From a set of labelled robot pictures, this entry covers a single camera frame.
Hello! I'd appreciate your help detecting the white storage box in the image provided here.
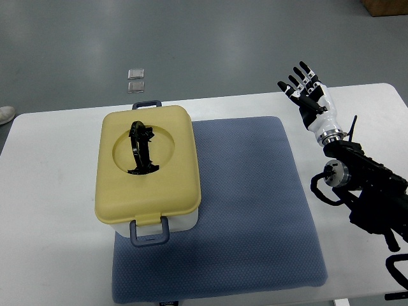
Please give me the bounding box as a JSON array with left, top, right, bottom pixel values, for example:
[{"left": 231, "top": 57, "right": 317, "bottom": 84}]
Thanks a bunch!
[{"left": 111, "top": 208, "right": 199, "bottom": 238}]

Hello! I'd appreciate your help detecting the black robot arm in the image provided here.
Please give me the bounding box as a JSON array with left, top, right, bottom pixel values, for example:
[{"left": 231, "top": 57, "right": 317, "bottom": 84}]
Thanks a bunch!
[{"left": 310, "top": 125, "right": 407, "bottom": 252}]

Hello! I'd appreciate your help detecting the white sneaker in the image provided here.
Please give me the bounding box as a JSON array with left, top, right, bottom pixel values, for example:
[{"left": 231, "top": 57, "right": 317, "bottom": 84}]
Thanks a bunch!
[{"left": 0, "top": 106, "right": 15, "bottom": 125}]

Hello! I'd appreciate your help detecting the upper floor outlet plate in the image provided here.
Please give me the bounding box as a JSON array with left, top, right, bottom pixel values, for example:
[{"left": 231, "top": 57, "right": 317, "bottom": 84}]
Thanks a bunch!
[{"left": 127, "top": 68, "right": 145, "bottom": 80}]

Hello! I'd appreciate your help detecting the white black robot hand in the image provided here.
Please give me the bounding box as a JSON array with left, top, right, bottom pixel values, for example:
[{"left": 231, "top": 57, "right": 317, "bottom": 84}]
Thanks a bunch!
[{"left": 277, "top": 61, "right": 347, "bottom": 147}]

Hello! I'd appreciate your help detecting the brown cardboard box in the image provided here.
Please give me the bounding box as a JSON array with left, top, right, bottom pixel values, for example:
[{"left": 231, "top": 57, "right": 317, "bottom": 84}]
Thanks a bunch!
[{"left": 361, "top": 0, "right": 407, "bottom": 17}]

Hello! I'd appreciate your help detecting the yellow box lid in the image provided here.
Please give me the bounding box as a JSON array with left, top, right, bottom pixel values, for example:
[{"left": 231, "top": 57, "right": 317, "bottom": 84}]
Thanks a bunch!
[{"left": 94, "top": 100, "right": 202, "bottom": 247}]

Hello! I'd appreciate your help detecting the blue grey cushion mat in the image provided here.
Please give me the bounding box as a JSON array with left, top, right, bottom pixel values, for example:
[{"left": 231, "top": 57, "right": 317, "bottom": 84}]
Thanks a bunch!
[{"left": 112, "top": 116, "right": 328, "bottom": 303}]

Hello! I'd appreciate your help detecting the black table edge label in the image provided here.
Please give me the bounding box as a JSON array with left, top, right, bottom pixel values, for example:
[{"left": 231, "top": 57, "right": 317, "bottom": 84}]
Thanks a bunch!
[{"left": 384, "top": 291, "right": 408, "bottom": 301}]

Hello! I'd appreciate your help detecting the black cable loop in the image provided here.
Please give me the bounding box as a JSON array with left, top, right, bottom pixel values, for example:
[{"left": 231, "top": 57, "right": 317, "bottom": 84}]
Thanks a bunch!
[{"left": 384, "top": 254, "right": 408, "bottom": 293}]

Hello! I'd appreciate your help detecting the lower floor outlet plate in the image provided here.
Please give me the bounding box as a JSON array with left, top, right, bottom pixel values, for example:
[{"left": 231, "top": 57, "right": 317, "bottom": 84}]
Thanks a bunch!
[{"left": 127, "top": 81, "right": 145, "bottom": 94}]

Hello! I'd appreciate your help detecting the floor outlet plate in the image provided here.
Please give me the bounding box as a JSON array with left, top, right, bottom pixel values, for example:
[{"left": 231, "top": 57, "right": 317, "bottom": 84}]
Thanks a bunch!
[
  {"left": 127, "top": 81, "right": 145, "bottom": 94},
  {"left": 127, "top": 68, "right": 145, "bottom": 80}
]

